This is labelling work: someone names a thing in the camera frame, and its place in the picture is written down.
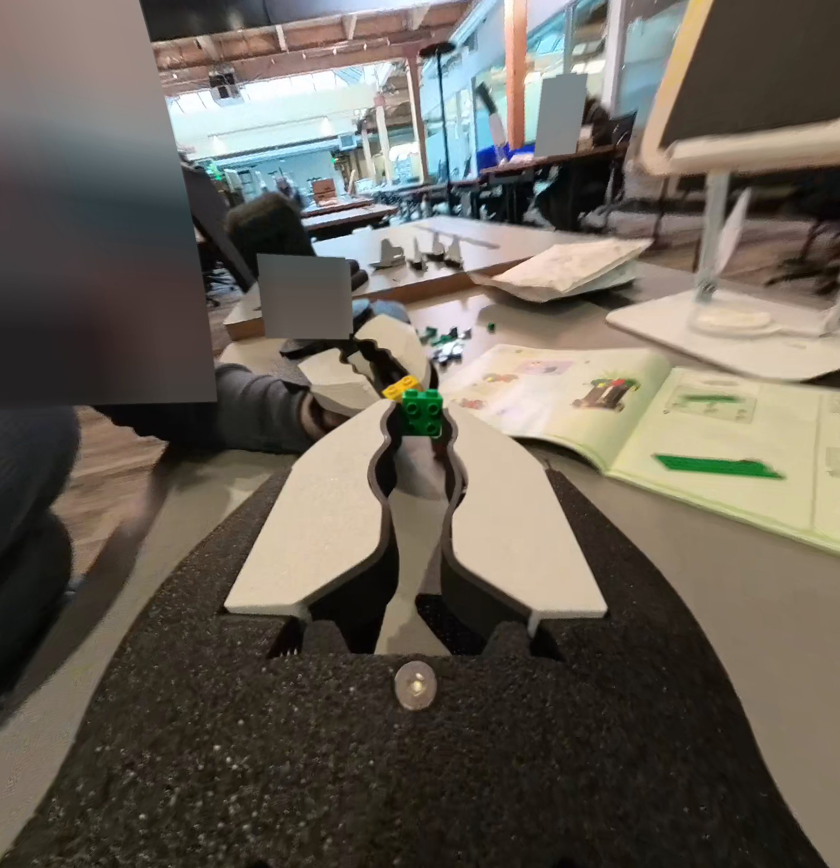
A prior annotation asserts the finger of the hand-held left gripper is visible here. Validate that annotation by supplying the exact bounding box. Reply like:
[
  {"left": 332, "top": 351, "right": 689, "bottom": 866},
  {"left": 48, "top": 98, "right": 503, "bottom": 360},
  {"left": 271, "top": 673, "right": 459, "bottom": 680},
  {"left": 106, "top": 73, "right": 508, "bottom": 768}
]
[
  {"left": 298, "top": 351, "right": 386, "bottom": 416},
  {"left": 347, "top": 315, "right": 436, "bottom": 408}
]

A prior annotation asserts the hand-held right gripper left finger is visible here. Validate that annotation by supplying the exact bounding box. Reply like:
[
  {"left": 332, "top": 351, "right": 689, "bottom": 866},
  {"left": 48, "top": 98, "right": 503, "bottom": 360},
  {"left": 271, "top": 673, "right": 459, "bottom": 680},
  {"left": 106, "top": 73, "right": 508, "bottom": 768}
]
[{"left": 225, "top": 399, "right": 399, "bottom": 619}]

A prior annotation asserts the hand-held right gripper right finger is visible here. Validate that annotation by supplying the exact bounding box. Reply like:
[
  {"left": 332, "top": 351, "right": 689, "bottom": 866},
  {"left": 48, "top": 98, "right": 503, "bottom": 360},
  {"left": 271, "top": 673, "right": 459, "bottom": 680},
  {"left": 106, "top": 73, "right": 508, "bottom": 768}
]
[{"left": 436, "top": 406, "right": 608, "bottom": 622}]

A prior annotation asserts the person's left forearm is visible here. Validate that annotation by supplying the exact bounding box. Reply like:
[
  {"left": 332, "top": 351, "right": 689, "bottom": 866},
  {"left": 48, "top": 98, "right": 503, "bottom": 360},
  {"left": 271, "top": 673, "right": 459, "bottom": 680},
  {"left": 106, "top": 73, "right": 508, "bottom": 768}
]
[{"left": 213, "top": 363, "right": 326, "bottom": 457}]

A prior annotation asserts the grey desk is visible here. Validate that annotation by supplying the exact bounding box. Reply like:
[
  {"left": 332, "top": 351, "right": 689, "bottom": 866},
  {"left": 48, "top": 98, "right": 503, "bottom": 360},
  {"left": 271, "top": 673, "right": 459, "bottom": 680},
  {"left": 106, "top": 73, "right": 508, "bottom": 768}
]
[{"left": 0, "top": 261, "right": 840, "bottom": 868}]

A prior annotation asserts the person's left hand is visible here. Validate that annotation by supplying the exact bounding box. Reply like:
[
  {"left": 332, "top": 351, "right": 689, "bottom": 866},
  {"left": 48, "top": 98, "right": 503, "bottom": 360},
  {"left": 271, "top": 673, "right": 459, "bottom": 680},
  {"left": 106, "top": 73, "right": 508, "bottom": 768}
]
[{"left": 301, "top": 393, "right": 346, "bottom": 440}]

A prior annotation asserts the pile of small toy bricks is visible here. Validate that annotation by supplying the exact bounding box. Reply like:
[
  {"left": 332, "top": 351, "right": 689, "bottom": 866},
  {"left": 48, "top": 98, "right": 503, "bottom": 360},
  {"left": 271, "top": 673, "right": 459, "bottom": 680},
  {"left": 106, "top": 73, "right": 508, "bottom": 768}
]
[{"left": 416, "top": 324, "right": 474, "bottom": 366}]

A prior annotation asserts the black office chair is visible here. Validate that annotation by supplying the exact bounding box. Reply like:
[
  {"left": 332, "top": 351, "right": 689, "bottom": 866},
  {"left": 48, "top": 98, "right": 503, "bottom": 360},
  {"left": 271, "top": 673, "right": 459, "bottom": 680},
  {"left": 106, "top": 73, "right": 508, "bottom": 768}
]
[{"left": 225, "top": 192, "right": 319, "bottom": 274}]

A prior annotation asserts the wooden-edged table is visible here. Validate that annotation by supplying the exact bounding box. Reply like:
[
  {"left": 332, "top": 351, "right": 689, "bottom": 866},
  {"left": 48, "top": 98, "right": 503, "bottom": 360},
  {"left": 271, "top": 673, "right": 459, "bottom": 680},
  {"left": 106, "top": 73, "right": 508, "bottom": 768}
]
[{"left": 223, "top": 215, "right": 597, "bottom": 341}]

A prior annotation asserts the dark slanted panel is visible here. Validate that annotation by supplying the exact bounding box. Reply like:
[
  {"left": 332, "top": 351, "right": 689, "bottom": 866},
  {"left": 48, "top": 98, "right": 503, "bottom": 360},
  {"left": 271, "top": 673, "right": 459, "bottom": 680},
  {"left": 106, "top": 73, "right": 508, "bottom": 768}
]
[{"left": 181, "top": 165, "right": 256, "bottom": 294}]

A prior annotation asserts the crumpled paper bag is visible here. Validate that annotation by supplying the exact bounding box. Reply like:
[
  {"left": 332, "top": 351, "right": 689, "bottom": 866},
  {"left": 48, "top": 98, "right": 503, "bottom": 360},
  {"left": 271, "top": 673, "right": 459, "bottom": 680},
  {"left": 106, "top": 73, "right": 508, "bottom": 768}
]
[{"left": 469, "top": 237, "right": 656, "bottom": 303}]

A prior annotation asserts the open instruction booklet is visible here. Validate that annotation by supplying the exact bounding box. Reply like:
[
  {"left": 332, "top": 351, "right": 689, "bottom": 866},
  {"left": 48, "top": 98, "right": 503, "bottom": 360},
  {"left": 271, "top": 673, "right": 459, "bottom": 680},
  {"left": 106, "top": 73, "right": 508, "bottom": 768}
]
[{"left": 439, "top": 344, "right": 840, "bottom": 558}]

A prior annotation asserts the long dark table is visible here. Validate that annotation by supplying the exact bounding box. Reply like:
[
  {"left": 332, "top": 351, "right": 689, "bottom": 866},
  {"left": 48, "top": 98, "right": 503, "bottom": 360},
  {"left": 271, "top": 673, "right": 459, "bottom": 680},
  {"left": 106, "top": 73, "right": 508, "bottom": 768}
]
[{"left": 453, "top": 144, "right": 631, "bottom": 225}]

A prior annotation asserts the person's leg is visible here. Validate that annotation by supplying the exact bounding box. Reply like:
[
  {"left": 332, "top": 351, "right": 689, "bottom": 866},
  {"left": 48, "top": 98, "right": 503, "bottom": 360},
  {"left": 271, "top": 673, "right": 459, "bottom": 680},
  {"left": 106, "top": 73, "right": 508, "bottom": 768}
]
[{"left": 0, "top": 406, "right": 80, "bottom": 689}]

